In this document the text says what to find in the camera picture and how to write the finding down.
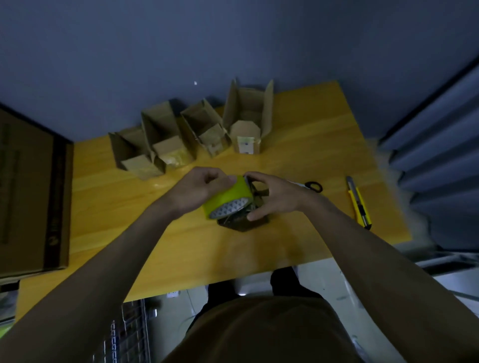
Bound person's left hand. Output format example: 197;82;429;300
161;166;239;221

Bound person's right hand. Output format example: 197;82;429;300
243;171;319;222

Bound black handled scissors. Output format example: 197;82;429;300
288;181;323;194

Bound yellow tape roll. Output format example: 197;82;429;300
202;175;255;220

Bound small carton yellow tape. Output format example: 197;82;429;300
140;100;195;174

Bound black cardboard box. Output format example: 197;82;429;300
217;176;271;232

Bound small carton red label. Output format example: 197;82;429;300
180;98;232;158

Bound brown box with white label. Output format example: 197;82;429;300
223;78;274;155

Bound person's right forearm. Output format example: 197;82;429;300
303;196;479;363

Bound person's left forearm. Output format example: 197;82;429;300
0;201;184;363

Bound person's black trousers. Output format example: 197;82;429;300
187;267;324;330

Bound person's brown shirt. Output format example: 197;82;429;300
163;295;366;363

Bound yellow utility knife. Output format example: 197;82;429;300
345;176;373;231

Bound grey pleated curtain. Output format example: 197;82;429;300
378;59;479;251

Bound large flat brown carton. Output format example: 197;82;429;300
0;104;74;281

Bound white metal rack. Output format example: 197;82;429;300
408;250;479;319

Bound metal wire cart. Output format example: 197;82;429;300
91;299;152;363

